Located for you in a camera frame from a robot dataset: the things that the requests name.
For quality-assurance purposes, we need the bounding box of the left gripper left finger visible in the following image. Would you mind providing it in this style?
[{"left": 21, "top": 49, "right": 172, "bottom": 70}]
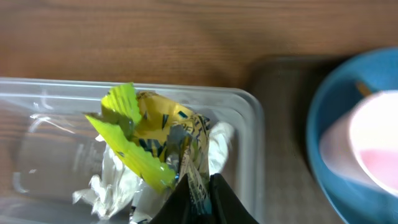
[{"left": 149, "top": 174, "right": 192, "bottom": 224}]

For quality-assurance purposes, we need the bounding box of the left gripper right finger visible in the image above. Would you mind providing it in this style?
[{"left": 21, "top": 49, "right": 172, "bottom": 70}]
[{"left": 209, "top": 174, "right": 258, "bottom": 224}]

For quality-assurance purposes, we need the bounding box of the white tissue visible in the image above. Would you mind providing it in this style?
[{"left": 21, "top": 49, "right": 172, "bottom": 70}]
[
  {"left": 208, "top": 122, "right": 234, "bottom": 175},
  {"left": 72, "top": 146, "right": 172, "bottom": 224}
]

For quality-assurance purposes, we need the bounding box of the green yellow snack wrapper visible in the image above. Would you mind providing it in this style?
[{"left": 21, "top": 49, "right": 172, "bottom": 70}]
[{"left": 85, "top": 83, "right": 211, "bottom": 215}]

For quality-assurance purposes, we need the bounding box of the dark blue plate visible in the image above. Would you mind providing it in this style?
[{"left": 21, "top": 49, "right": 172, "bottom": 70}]
[{"left": 306, "top": 47, "right": 397, "bottom": 224}]

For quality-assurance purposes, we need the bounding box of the clear plastic bin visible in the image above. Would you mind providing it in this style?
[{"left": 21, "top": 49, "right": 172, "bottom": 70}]
[{"left": 1, "top": 78, "right": 264, "bottom": 223}]

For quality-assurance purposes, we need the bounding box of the pink cup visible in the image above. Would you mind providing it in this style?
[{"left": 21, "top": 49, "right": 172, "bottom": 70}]
[{"left": 319, "top": 90, "right": 397, "bottom": 197}]

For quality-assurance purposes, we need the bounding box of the left wooden chopstick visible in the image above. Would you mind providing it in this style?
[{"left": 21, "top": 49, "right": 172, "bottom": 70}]
[{"left": 356, "top": 82, "right": 372, "bottom": 97}]

